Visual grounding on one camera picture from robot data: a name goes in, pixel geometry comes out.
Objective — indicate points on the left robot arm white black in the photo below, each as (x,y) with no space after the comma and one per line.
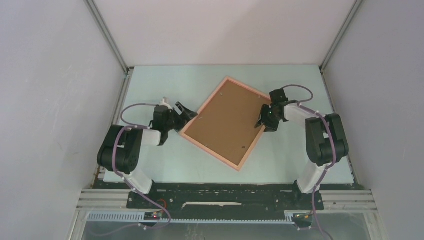
(120,150)

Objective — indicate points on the orange wooden picture frame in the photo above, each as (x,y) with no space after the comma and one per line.
(212,152)

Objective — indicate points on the grey cable duct strip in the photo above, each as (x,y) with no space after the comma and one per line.
(139,217)

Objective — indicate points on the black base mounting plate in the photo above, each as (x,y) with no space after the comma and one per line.
(233,202)

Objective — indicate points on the right aluminium corner post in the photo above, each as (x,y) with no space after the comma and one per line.
(341,33)

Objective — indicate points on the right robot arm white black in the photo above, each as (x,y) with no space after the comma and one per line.
(325,138)

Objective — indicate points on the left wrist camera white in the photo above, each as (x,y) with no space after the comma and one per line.
(165,102)

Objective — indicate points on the left aluminium corner post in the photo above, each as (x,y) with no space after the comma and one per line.
(102,25)

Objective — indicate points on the aluminium corner post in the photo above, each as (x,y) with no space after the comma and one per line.
(341,33)
(102,25)

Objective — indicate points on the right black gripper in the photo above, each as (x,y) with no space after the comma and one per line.
(269,127)

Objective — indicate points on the brown backing board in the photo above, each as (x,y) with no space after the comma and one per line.
(228,126)

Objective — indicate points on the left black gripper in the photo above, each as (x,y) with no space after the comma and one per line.
(186,112)

